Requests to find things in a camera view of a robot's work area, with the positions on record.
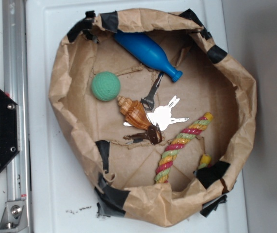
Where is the green foam golf ball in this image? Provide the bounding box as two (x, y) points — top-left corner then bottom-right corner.
(91, 71), (121, 101)

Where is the brown spiral seashell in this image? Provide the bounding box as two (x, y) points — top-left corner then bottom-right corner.
(117, 96), (151, 130)

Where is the dark metal bottle opener key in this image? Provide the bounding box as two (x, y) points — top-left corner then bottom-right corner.
(141, 72), (164, 111)

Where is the multicolored twisted rope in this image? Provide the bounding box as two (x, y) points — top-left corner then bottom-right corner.
(154, 112), (214, 184)

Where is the metal corner bracket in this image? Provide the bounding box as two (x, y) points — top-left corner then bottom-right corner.
(0, 200), (28, 233)

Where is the silver keys bunch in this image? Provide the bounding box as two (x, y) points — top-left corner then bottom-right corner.
(123, 95), (190, 132)

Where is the brown paper bag bin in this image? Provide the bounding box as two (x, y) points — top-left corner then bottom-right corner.
(49, 8), (257, 227)

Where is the brown headed key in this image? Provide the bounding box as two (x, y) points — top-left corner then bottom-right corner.
(123, 125), (163, 145)

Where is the white plastic tray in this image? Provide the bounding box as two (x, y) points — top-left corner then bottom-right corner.
(26, 0), (248, 233)

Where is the aluminium extrusion rail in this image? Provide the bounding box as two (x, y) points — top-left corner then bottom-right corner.
(2, 0), (33, 233)

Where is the blue plastic bottle toy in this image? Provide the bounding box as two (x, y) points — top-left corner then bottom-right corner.
(114, 31), (183, 82)

